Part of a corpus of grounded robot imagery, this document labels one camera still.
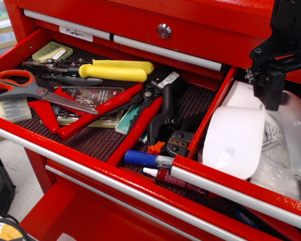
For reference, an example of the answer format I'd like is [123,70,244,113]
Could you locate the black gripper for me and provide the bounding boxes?
[245,1,301,111]

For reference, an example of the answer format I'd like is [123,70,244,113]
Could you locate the right open red drawer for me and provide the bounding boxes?
[171,67,301,229]

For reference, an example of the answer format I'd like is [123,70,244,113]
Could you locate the open red drawer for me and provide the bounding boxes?
[0,27,238,241]
[171,67,301,229]

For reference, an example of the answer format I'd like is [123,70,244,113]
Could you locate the left open red drawer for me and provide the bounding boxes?
[0,27,238,241]

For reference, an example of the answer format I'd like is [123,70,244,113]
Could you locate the white instruction sheet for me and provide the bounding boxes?
[221,80,286,152]

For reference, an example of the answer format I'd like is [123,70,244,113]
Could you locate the white computer mouse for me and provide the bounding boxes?
[202,106,265,180]

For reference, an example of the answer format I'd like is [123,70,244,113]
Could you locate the clear plastic parts bag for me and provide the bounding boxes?
[250,142,301,200]

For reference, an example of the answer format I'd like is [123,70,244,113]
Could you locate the black crimping tool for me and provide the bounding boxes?
[147,67,207,157]

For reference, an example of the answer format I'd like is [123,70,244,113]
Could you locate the silver cabinet lock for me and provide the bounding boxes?
[157,24,172,39]

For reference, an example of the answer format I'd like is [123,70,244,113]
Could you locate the orange plastic clip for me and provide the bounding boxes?
[147,142,165,155]

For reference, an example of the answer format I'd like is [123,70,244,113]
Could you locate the red tool chest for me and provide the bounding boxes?
[0,1,301,240]

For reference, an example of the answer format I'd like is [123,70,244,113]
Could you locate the red threadlocker bottle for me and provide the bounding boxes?
[143,167,208,195]

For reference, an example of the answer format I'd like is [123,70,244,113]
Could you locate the blue marker pen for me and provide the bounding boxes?
[124,150,174,168]

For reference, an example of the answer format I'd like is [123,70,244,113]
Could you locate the teal blade pack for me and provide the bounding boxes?
[115,103,140,136]

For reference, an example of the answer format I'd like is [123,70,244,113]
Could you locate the drill bit package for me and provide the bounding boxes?
[52,86,124,128]

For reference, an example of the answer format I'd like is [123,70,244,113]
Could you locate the white markers label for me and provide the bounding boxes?
[59,26,93,42]

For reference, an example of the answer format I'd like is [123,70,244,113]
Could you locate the yellow-green blade case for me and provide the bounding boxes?
[32,41,73,63]

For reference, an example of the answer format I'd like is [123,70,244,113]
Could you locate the clear plastic bit case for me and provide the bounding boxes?
[0,98,32,123]

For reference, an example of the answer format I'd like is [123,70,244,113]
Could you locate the orange grey scissors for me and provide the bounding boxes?
[0,69,98,115]

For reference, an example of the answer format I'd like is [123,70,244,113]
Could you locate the yellow handled pliers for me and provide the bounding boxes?
[22,59,154,82]

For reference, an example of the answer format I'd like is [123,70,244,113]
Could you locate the black handled cutters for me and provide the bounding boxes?
[44,73,104,86]

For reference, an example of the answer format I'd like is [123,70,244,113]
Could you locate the red handled snips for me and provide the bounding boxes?
[28,83,163,149]

